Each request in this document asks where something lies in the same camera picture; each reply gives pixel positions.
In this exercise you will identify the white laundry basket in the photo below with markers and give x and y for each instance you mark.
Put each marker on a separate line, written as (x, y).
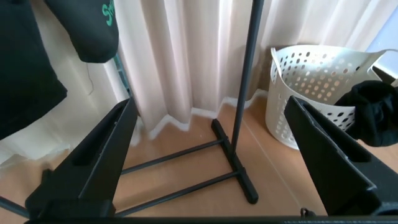
(311, 71)

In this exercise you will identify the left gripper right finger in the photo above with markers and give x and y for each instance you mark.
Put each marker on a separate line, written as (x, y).
(342, 180)

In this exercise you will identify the black clothes rack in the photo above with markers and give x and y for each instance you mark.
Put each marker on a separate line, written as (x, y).
(247, 77)

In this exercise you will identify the black garment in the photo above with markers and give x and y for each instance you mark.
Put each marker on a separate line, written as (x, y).
(373, 115)

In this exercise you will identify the black shorts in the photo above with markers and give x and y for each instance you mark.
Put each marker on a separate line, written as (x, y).
(28, 77)

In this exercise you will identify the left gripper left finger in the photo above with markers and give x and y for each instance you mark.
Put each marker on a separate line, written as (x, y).
(93, 174)

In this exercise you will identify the beige curtain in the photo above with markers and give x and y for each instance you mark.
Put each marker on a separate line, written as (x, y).
(186, 46)

